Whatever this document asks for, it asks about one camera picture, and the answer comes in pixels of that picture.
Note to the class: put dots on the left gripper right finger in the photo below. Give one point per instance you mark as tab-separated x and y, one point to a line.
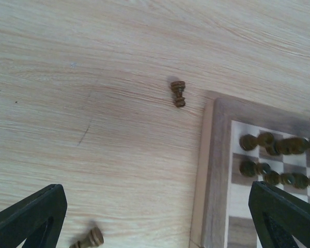
279	217

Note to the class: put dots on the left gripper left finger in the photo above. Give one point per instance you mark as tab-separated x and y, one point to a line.
36	220

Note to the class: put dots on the dark pawn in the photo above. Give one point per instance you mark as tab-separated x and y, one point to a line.
94	238
300	181
274	178

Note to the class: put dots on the dark rook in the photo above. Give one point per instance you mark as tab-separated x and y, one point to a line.
177	88
251	169

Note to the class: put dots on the dark knight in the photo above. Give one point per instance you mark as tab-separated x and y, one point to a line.
249	142

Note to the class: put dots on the wooden chess board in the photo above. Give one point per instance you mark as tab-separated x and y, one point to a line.
232	156

